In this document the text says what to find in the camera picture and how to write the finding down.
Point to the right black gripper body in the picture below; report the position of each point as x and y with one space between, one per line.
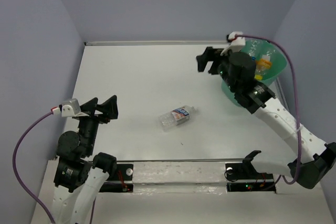
224 68

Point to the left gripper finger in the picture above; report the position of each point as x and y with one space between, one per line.
89 107
109 108

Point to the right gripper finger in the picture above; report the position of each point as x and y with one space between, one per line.
208 55
218 67

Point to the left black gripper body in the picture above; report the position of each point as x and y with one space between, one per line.
89 125

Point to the yellow cap orange label bottle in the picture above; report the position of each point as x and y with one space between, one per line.
267 65

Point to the blue label clear bottle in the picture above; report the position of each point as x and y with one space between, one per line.
253 47

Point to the white blue label bottle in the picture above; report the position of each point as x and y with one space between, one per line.
177 117

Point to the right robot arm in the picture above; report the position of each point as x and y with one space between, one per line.
314 158

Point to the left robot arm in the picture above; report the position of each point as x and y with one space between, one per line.
77 181

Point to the green plastic bin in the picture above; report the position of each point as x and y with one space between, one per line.
282 62

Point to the white foam strip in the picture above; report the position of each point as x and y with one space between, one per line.
179 178

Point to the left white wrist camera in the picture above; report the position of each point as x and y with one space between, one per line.
71 108

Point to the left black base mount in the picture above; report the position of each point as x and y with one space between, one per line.
120 181

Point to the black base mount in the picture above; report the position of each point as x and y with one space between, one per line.
242 177
120 181

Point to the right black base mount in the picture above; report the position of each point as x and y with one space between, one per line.
242 177

